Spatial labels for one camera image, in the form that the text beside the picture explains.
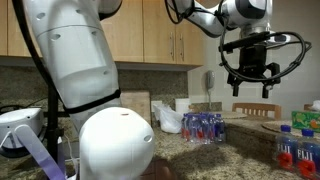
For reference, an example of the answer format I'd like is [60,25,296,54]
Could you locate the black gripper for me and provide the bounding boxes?
[227,45,281,99]

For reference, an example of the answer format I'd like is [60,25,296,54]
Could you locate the Fiji water bottle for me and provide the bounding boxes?
[297,129,320,180]
[275,125,297,171]

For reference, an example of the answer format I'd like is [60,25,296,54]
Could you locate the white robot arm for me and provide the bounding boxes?
[12,0,155,180]

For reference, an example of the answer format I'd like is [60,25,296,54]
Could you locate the wooden chair left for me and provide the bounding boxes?
[232,103,282,120]

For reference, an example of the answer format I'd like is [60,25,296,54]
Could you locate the wooden chair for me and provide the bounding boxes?
[304,104,313,111]
[232,103,282,120]

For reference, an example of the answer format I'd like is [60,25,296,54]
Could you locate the woven round placemat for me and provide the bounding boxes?
[261,119,320,140]

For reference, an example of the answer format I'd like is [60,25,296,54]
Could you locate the wooden chair right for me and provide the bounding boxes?
[304,104,313,111]

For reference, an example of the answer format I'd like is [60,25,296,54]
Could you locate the green tissue box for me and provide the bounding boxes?
[291,111,320,132]

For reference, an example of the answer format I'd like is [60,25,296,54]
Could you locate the shrink-wrapped Fiji bottle pack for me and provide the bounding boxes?
[181,112,226,144]

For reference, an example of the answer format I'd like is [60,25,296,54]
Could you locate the white plastic bag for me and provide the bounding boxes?
[153,104,183,134]

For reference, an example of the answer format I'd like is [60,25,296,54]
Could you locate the wooden cutting board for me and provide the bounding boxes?
[120,91,151,123]

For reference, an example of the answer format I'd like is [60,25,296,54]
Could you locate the white VR headset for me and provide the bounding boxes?
[0,108,44,158]

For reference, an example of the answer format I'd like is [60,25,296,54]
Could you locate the wall telephone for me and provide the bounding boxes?
[206,70,215,90]

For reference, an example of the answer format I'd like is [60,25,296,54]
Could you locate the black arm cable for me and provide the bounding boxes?
[218,31,313,83]

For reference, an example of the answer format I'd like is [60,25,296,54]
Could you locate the wooden wall cabinets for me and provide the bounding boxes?
[0,0,204,66]

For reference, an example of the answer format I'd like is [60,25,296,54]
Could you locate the black camera stand pole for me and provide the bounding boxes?
[45,85,64,162]

